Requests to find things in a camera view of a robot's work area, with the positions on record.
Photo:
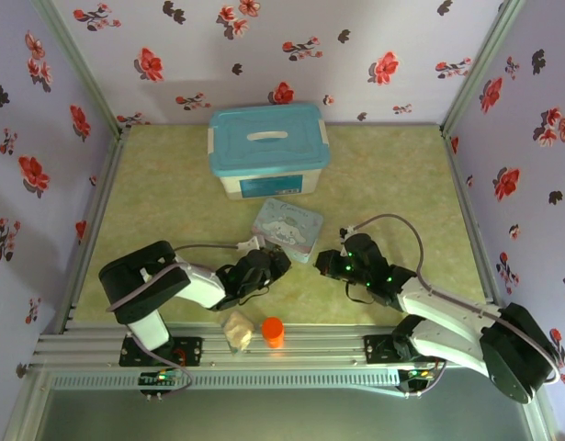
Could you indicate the circuit board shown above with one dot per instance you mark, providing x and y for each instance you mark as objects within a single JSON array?
[
  {"x": 160, "y": 377},
  {"x": 417, "y": 376}
]

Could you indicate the right circuit board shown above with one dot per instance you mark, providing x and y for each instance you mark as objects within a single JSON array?
[{"x": 417, "y": 376}]

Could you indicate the left circuit board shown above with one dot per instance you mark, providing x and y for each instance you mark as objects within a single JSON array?
[{"x": 160, "y": 377}]

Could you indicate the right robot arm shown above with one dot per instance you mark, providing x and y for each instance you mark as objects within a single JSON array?
[{"x": 516, "y": 358}]

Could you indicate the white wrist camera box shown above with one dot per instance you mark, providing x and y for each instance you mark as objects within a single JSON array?
[
  {"x": 250, "y": 242},
  {"x": 346, "y": 232}
]

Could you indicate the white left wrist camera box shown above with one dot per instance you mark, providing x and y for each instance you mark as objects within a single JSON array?
[{"x": 250, "y": 242}]

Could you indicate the blue lidded plastic storage box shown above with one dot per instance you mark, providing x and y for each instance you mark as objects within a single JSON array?
[{"x": 268, "y": 147}]

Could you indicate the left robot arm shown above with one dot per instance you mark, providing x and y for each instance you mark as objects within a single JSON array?
[{"x": 135, "y": 280}]

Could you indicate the aluminium front frame rail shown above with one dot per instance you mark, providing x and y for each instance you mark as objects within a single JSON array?
[{"x": 319, "y": 353}]

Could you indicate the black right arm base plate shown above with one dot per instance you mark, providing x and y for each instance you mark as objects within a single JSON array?
[{"x": 378, "y": 349}]

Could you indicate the beige crumpled bag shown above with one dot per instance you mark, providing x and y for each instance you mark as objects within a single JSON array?
[{"x": 238, "y": 331}]

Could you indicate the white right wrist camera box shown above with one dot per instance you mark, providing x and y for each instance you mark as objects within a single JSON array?
[{"x": 346, "y": 232}]

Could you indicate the orange plastic cylinder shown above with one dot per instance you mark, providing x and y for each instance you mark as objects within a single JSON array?
[{"x": 273, "y": 331}]

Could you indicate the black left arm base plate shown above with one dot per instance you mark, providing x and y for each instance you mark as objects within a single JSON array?
[{"x": 190, "y": 351}]

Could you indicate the pale blue cartoon tin box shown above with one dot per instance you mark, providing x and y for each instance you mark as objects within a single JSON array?
[{"x": 289, "y": 227}]

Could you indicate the aluminium corner post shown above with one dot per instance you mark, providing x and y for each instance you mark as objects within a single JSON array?
[
  {"x": 484, "y": 69},
  {"x": 80, "y": 69}
]

